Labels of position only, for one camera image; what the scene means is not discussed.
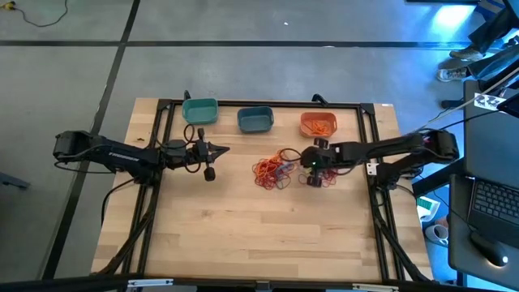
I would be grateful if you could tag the blue plastic basket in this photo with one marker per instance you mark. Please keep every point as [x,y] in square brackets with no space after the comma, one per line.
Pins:
[255,119]

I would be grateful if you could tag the grey desk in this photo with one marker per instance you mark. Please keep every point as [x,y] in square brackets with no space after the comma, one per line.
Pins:
[486,154]

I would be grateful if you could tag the yellow plug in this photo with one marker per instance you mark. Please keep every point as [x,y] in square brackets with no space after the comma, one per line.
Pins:
[7,5]

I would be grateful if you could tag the grey furniture foot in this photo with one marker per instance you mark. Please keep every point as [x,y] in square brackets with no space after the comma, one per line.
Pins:
[12,180]

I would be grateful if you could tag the white marker tag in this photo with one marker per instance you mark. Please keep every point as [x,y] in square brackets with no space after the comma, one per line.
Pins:
[488,101]

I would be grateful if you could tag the white mug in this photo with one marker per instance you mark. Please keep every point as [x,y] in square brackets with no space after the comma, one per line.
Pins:
[436,234]

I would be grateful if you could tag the black computer mouse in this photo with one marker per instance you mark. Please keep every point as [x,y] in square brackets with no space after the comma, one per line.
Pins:
[488,248]

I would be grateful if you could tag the teal plastic basket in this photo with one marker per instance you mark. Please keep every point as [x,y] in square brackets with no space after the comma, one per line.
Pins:
[198,111]

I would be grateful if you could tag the black laptop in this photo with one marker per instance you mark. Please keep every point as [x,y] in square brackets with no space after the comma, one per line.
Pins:
[496,203]

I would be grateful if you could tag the green white box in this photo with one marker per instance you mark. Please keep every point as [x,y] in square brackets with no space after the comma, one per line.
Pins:
[427,207]

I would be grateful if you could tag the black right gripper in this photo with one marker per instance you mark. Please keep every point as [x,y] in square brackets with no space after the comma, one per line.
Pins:
[326,156]

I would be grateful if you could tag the black clamp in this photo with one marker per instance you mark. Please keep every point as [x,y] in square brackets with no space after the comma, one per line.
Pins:
[187,95]
[320,98]

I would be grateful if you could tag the person's shoe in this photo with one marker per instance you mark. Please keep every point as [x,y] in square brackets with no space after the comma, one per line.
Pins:
[450,75]
[466,53]

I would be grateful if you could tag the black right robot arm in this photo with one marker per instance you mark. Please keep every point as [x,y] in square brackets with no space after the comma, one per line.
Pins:
[389,148]

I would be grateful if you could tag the black aluminium table frame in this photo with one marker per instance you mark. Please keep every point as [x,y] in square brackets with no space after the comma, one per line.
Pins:
[284,104]

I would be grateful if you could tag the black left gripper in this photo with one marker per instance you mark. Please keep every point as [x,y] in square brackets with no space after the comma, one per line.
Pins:
[200,152]

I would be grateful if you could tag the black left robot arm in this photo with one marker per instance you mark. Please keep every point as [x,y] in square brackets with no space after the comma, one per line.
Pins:
[121,156]

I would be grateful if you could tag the silver bracket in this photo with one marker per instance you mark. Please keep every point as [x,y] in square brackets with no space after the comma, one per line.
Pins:
[150,282]
[375,288]

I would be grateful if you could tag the orange plastic basket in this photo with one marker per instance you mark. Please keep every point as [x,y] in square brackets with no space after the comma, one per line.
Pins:
[305,123]

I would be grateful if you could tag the white metal bracket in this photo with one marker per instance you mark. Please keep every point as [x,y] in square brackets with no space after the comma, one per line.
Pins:
[372,169]

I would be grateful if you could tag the black support beam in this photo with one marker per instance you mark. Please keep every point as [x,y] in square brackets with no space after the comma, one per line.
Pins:
[61,284]

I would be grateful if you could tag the person's leg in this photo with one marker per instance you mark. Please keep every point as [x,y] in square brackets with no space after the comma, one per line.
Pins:
[492,30]
[494,65]

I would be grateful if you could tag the orange rubber band bunch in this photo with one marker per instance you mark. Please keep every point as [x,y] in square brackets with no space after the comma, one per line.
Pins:
[320,129]

